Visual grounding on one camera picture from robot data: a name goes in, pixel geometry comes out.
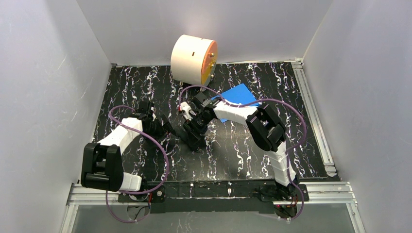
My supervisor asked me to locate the aluminium frame rail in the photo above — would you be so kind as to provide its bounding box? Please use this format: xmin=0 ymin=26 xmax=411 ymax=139
xmin=292 ymin=58 xmax=364 ymax=233

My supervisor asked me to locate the white cylinder orange face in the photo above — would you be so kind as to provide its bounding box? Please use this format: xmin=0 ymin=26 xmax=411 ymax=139
xmin=171 ymin=34 xmax=218 ymax=86

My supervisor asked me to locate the black remote control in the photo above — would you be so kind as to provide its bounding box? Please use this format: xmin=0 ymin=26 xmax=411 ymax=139
xmin=172 ymin=128 xmax=187 ymax=140

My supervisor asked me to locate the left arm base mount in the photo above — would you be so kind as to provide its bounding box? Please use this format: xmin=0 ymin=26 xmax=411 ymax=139
xmin=118 ymin=184 xmax=166 ymax=204

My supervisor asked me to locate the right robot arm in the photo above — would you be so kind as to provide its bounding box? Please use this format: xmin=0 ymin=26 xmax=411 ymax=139
xmin=176 ymin=93 xmax=297 ymax=200

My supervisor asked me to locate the blue foam pad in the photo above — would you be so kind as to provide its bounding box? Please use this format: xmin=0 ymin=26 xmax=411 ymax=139
xmin=212 ymin=83 xmax=260 ymax=126

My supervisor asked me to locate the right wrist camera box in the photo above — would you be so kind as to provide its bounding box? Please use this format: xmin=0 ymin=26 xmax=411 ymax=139
xmin=178 ymin=102 xmax=196 ymax=121

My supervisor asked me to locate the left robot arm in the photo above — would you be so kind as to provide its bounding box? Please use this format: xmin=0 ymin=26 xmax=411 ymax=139
xmin=80 ymin=100 xmax=175 ymax=195

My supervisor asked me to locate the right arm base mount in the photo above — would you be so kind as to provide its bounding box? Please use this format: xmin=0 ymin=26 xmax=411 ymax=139
xmin=257 ymin=184 xmax=309 ymax=202

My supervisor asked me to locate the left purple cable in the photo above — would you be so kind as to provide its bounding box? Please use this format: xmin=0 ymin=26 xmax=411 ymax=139
xmin=105 ymin=105 xmax=170 ymax=223

